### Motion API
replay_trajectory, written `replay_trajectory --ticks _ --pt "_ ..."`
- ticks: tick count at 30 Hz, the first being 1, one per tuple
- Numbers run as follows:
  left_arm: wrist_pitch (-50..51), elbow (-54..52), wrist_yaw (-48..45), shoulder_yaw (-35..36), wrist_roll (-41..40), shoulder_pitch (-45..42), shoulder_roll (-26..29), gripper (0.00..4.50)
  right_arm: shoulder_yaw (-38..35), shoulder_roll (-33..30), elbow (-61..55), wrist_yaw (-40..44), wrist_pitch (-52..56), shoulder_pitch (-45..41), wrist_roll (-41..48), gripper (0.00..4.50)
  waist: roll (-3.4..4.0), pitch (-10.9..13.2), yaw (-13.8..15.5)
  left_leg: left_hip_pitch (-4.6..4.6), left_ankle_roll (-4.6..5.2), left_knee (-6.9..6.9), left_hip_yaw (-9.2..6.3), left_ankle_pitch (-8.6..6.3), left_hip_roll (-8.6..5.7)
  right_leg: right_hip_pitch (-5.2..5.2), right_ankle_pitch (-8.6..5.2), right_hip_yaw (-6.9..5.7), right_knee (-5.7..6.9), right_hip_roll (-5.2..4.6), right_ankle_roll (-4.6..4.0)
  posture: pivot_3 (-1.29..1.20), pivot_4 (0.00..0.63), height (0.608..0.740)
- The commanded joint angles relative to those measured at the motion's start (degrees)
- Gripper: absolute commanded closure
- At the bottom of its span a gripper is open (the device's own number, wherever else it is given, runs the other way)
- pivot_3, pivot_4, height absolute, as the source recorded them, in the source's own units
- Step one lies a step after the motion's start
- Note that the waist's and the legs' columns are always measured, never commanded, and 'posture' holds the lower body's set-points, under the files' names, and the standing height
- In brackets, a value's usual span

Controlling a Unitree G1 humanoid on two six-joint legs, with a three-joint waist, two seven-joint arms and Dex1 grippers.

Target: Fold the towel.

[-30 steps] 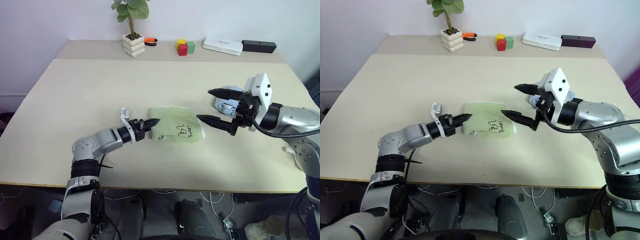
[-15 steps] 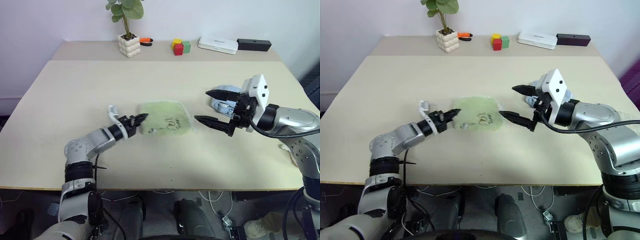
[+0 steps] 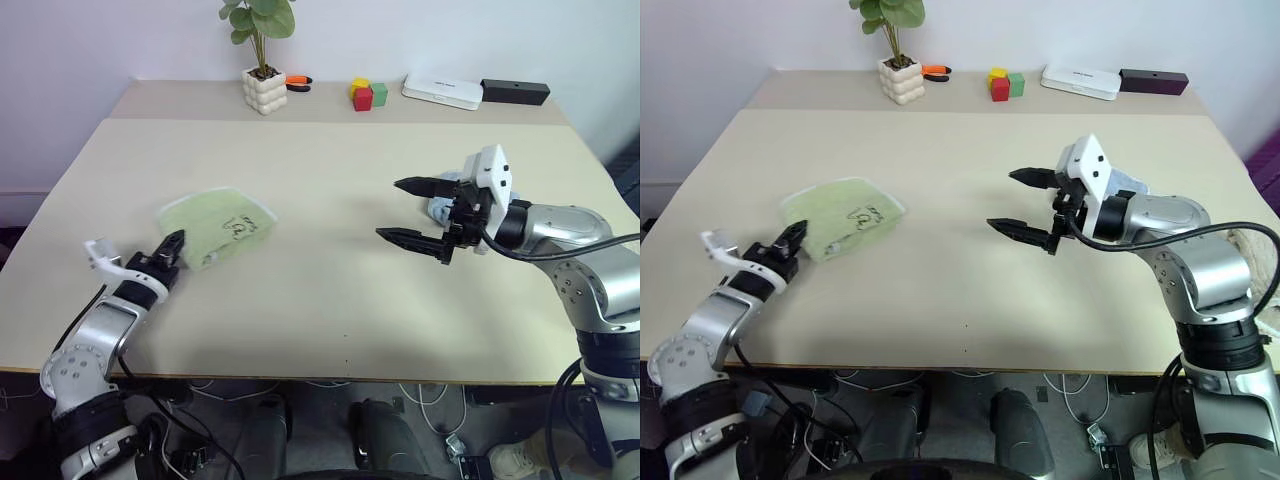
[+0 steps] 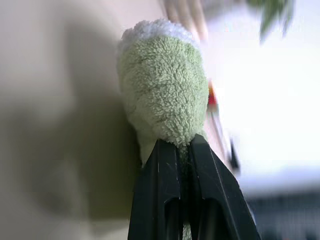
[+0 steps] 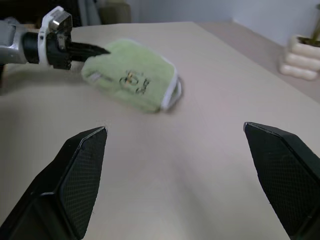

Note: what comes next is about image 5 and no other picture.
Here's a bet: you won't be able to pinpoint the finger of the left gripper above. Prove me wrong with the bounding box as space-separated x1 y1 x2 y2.
70 53 101 63
70 41 112 55

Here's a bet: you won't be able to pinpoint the olive green seat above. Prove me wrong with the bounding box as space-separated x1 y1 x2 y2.
98 1 133 25

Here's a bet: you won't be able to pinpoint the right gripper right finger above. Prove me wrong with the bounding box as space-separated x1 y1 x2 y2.
243 121 320 240

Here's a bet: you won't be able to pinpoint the green leafy plant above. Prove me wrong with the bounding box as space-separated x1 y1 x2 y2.
307 6 320 47

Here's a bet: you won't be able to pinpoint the light green towel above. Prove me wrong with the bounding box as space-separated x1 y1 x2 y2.
80 37 185 115

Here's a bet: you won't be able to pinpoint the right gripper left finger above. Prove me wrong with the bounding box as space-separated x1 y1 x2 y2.
0 125 109 240

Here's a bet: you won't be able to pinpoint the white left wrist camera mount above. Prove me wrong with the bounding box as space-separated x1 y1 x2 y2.
37 5 74 67

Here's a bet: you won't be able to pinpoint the cream bubble plant pot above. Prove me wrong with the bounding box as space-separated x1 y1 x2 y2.
278 34 320 82

